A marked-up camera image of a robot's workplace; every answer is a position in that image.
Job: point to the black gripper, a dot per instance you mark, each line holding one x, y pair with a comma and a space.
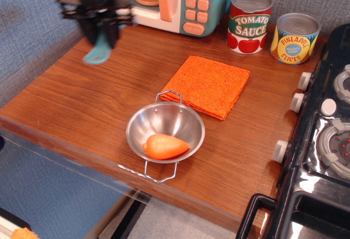
90, 13

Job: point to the blue dish brush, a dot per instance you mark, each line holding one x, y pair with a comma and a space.
102, 49

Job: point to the orange folded towel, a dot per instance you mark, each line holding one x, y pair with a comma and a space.
207, 86

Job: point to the toy microwave oven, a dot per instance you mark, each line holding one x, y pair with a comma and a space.
197, 18

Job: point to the orange plastic carrot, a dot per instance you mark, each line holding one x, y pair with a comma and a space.
162, 147

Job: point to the tomato sauce can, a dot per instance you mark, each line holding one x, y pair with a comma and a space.
248, 25

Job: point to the pineapple slices can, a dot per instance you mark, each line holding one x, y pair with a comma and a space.
294, 38

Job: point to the orange plush object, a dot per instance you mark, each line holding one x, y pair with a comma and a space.
24, 233

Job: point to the black toy stove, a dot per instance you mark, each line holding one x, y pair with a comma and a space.
313, 186

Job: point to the steel bowl with handles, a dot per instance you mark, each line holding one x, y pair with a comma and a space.
168, 118

